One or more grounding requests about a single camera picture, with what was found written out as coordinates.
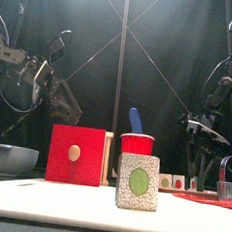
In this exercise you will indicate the small sushi piece red centre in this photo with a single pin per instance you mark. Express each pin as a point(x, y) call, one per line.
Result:
point(178, 183)
point(193, 183)

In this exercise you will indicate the grey bowl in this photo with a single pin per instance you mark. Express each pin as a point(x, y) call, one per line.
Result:
point(15, 160)

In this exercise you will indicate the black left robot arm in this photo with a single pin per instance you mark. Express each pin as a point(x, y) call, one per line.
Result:
point(11, 55)

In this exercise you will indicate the red cup with white rim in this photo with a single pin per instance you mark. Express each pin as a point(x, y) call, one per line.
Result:
point(137, 144)

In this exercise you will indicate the light wooden box frame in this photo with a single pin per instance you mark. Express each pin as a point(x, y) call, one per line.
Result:
point(107, 159)

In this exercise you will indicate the vertical metal frame pole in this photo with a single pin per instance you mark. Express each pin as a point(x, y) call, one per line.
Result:
point(120, 71)

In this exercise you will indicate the red panel with wooden knob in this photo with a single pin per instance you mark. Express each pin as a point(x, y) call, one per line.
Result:
point(75, 156)

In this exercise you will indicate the large sushi roll green centre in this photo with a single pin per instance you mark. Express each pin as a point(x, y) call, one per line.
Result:
point(137, 182)

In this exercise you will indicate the white cutting board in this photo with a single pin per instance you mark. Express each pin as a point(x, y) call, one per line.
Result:
point(62, 203)

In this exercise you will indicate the small sushi piece green centre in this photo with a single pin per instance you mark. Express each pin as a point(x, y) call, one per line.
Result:
point(165, 181)

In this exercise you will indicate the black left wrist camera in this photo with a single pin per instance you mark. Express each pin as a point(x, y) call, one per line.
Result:
point(56, 50)

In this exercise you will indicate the dark green sushi piece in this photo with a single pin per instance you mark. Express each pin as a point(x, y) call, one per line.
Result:
point(200, 184)

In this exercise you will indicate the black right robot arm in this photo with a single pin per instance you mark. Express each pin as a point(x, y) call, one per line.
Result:
point(224, 85)

